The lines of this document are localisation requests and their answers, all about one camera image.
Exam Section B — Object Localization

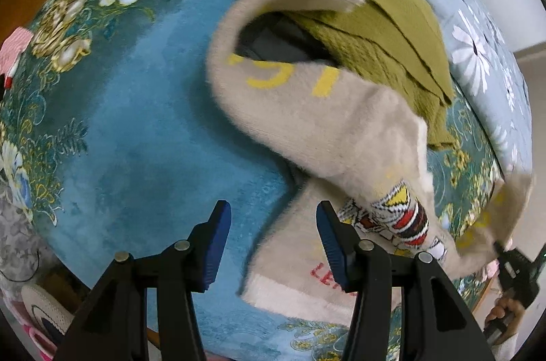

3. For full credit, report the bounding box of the beige fuzzy graphic sweater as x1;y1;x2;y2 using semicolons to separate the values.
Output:
206;0;533;324

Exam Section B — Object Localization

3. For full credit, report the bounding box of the teal floral bed blanket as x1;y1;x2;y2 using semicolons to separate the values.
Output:
1;0;502;360

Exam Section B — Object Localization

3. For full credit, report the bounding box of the pink cloth with red tip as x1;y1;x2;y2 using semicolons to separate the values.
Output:
0;27;33;89

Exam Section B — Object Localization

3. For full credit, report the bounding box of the olive green knit sweater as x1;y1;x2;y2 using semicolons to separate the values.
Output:
288;0;455;149

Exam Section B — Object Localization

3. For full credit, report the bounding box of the person's right hand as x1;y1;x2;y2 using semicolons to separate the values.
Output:
485;295;526;345

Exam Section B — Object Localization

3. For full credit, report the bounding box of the white slipper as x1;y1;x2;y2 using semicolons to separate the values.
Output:
21;284;74;343

